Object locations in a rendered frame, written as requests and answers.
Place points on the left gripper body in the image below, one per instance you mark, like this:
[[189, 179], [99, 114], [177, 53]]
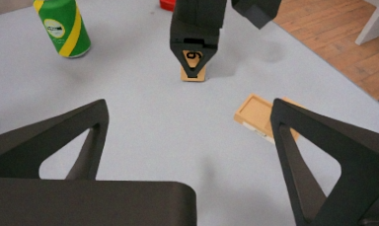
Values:
[[183, 31]]

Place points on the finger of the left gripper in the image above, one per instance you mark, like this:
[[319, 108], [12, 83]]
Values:
[[208, 51]]

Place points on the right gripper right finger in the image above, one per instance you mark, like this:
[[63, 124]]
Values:
[[355, 196]]

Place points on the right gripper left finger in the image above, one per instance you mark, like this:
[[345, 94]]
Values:
[[22, 150]]

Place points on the orange number cube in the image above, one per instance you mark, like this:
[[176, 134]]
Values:
[[268, 123], [193, 57]]

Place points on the green and yellow drink can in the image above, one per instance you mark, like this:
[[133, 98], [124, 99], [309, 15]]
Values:
[[64, 25]]

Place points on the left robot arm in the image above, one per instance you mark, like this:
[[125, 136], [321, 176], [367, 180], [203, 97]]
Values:
[[210, 13]]

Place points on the red mint tin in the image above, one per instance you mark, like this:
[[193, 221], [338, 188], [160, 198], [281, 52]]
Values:
[[167, 4]]

